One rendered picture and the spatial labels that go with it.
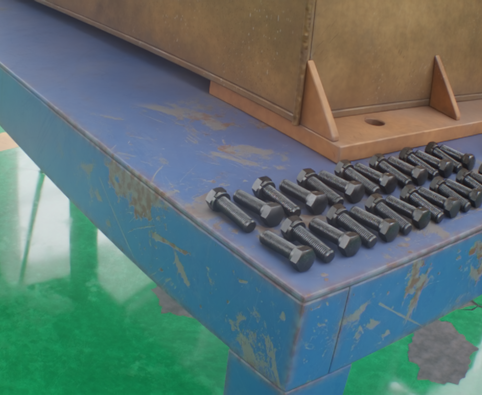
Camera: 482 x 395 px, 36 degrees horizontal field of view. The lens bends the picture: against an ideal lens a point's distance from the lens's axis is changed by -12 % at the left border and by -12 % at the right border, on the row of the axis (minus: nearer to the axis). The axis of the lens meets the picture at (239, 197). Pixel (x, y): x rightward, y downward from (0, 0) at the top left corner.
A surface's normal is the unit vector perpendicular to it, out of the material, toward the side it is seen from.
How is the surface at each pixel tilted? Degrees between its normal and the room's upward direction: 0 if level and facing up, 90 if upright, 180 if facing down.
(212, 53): 90
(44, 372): 0
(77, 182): 90
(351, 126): 0
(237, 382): 90
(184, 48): 90
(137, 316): 0
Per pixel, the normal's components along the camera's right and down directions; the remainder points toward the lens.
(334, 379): 0.59, 0.40
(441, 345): 0.11, -0.90
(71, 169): -0.80, 0.18
